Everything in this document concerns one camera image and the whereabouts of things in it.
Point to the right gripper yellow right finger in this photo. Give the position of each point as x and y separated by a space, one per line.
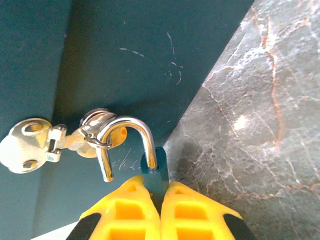
195 217

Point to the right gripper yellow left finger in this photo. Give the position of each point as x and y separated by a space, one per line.
130 215

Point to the silver hasp staple loop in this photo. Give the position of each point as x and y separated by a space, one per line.
98 117

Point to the starry night painted tin box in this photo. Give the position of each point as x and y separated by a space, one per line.
112 62

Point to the silver box hasp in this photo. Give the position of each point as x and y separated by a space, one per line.
27 147

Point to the teal padlock with silver shackle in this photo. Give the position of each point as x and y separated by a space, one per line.
156 180

